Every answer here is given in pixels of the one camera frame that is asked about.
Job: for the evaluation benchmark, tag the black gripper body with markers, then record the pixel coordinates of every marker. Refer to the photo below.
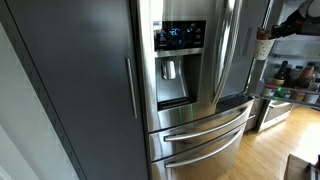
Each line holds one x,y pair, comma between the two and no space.
288,25

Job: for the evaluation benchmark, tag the confetti print paper cup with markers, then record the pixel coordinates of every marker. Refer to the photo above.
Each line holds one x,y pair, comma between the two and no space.
264,49

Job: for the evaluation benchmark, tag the dark bottle with label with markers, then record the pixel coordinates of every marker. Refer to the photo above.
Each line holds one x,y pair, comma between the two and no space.
280,76

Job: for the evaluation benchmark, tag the brown bottle orange label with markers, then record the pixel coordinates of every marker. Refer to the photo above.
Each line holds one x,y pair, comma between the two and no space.
305,77

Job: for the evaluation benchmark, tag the open refrigerator door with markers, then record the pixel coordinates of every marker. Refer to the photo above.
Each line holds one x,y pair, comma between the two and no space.
256,76

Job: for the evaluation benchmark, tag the red capped bottle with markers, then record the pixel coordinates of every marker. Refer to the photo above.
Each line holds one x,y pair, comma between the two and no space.
269,90

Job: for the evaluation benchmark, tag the clear door bin with bottles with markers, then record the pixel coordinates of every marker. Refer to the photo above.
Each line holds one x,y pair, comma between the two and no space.
286,98

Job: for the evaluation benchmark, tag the stainless steel oven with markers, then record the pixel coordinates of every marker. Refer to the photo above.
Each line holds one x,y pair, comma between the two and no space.
275,115

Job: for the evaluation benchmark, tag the stainless steel refrigerator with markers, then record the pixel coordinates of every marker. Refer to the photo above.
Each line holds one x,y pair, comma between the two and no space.
186,66

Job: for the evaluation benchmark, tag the black water dispenser panel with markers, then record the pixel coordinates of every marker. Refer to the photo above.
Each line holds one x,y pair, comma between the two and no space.
178,66

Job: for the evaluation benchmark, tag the shallow stainless freezer drawer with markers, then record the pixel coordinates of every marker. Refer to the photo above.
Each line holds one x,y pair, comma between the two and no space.
200,133

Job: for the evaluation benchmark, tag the brown box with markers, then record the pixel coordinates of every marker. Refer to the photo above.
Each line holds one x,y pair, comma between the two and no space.
296,168

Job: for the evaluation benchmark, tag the deep stainless freezer drawer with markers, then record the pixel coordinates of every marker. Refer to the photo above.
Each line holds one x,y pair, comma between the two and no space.
206,160

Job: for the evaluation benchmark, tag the dark grey cabinet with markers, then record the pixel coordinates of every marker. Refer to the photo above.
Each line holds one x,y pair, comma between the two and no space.
83,83

